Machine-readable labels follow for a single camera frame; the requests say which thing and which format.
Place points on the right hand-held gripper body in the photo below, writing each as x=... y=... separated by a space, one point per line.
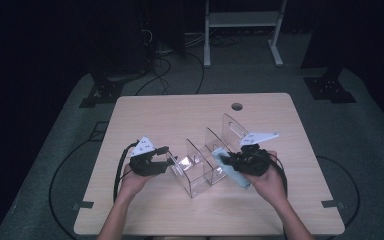
x=253 y=163

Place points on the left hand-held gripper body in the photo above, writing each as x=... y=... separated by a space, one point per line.
x=146 y=165

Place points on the clear acrylic divided organizer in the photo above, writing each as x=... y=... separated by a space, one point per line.
x=200 y=166

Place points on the person's left hand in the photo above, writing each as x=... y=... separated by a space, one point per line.
x=133 y=181

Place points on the person's right hand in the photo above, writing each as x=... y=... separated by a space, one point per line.
x=270 y=186

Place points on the black strip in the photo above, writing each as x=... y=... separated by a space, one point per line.
x=330 y=203
x=86 y=204

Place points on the black stand base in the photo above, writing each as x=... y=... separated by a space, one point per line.
x=328 y=88
x=105 y=88

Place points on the dark equipment cabinet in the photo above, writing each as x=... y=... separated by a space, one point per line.
x=123 y=40

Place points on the white metal stand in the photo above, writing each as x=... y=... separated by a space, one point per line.
x=243 y=19

